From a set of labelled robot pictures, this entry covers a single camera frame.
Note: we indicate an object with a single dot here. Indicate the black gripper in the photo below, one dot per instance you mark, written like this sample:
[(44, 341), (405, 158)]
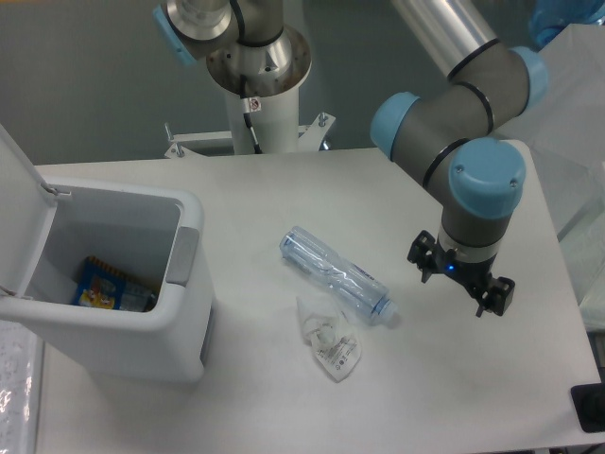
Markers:
[(493, 295)]

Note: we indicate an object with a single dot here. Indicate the crushed clear plastic bottle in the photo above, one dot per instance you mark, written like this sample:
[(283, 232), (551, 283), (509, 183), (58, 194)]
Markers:
[(361, 291)]

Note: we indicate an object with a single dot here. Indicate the clear plastic wrapper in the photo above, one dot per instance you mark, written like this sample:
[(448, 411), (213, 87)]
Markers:
[(333, 340)]

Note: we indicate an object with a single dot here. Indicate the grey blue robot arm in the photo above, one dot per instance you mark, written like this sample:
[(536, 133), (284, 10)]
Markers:
[(444, 144)]

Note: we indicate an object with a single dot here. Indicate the white trash can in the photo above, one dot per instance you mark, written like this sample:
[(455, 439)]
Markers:
[(49, 226)]

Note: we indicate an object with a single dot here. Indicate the black device at table corner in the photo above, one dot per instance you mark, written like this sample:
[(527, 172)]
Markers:
[(588, 401)]

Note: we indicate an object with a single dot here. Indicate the blue snack packet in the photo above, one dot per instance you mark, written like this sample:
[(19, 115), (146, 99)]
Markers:
[(99, 286)]

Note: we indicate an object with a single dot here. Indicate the transparent plastic sheet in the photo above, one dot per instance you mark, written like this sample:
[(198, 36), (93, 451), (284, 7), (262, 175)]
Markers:
[(21, 382)]

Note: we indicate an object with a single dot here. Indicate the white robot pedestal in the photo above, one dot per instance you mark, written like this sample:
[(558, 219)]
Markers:
[(261, 86)]

